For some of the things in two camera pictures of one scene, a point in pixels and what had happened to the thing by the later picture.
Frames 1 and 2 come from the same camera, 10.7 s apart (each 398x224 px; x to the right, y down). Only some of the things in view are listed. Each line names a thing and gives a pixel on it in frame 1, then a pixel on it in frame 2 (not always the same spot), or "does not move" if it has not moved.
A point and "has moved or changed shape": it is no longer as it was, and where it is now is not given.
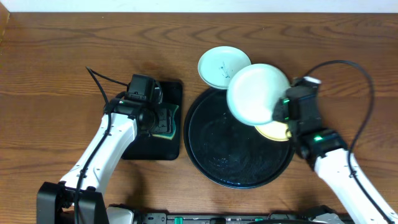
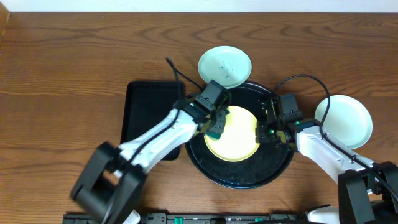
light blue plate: (254, 91) → (349, 121)
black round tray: (227, 152) does not move
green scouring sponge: (169, 135) has moved or changed shape
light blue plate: (217, 65) does not move
